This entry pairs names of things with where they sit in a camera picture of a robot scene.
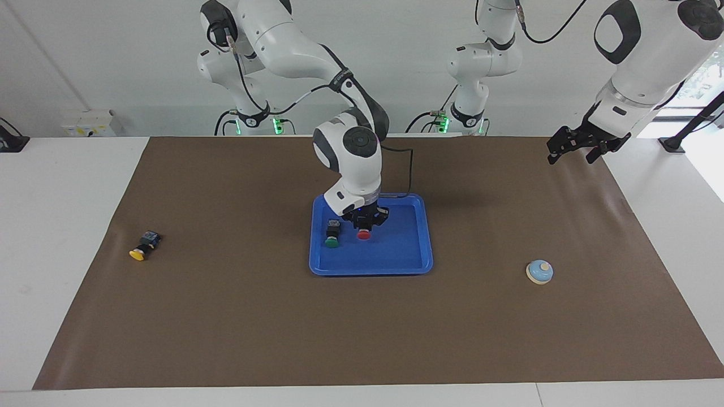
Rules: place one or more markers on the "bright window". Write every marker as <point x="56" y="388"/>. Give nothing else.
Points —
<point x="707" y="79"/>

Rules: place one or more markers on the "green push button switch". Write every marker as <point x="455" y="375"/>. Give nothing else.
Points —
<point x="332" y="234"/>

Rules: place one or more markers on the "brown table mat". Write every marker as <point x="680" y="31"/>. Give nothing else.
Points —
<point x="362" y="328"/>

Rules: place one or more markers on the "blue call bell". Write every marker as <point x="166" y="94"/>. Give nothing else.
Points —
<point x="539" y="272"/>

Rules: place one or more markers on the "white wall socket box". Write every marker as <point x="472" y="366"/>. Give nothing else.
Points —
<point x="90" y="124"/>

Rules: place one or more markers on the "yellow push button switch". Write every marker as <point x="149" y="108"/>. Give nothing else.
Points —
<point x="144" y="244"/>

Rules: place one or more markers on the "black desk bracket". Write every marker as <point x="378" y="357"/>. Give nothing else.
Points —
<point x="11" y="142"/>

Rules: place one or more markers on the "black slanted stand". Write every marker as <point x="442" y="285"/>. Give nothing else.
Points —
<point x="673" y="144"/>

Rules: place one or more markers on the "red push button switch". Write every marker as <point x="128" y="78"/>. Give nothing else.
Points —
<point x="364" y="233"/>

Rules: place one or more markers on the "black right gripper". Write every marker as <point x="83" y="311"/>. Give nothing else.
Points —
<point x="367" y="213"/>

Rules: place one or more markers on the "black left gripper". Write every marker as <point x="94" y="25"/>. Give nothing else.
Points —
<point x="577" y="139"/>

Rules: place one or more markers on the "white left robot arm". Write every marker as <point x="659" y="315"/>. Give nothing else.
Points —
<point x="645" y="51"/>

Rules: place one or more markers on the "blue plastic tray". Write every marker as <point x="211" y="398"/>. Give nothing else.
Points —
<point x="396" y="249"/>

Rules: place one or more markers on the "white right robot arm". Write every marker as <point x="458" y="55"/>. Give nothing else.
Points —
<point x="350" y="164"/>

